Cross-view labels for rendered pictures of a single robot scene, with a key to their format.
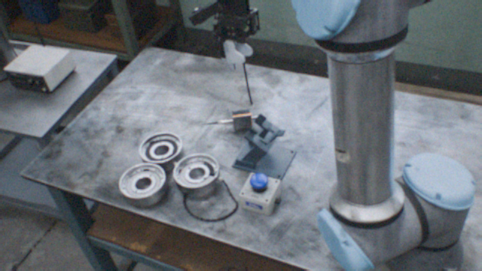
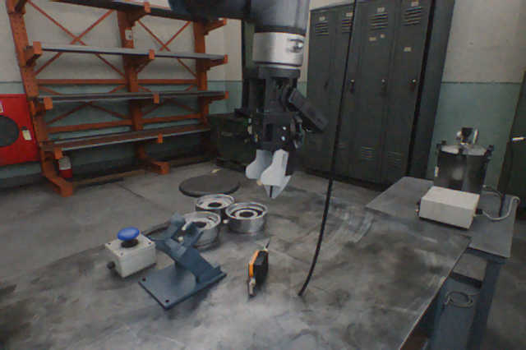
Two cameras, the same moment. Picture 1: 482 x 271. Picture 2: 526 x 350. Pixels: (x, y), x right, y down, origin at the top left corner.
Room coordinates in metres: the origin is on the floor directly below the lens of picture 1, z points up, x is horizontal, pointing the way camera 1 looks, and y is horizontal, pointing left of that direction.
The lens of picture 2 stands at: (1.08, -0.49, 1.16)
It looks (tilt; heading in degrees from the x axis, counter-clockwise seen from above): 17 degrees down; 104
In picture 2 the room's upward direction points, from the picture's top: straight up
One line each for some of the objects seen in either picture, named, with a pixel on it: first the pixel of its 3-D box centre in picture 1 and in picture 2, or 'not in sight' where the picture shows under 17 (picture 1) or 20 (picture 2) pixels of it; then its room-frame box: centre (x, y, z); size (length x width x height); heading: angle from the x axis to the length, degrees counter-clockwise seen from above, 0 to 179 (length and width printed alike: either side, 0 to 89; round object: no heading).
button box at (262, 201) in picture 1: (262, 194); (128, 253); (0.69, -0.02, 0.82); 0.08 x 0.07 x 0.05; 61
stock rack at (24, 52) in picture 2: not in sight; (143, 87); (-1.33, 3.08, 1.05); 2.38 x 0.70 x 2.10; 61
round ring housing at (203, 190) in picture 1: (197, 175); (198, 227); (0.77, 0.12, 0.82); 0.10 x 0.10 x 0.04
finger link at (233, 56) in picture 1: (234, 57); (260, 171); (0.95, 0.00, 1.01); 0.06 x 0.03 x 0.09; 56
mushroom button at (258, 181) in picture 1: (259, 186); (129, 241); (0.69, -0.02, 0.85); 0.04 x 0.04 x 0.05
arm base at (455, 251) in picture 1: (424, 235); not in sight; (0.51, -0.31, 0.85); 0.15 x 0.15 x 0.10
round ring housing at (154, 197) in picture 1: (144, 185); (214, 207); (0.76, 0.24, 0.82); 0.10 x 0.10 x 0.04
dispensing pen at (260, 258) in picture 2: (232, 120); (262, 260); (0.95, 0.02, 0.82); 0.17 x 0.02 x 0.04; 90
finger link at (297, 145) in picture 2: not in sight; (287, 149); (1.00, -0.01, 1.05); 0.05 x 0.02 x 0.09; 145
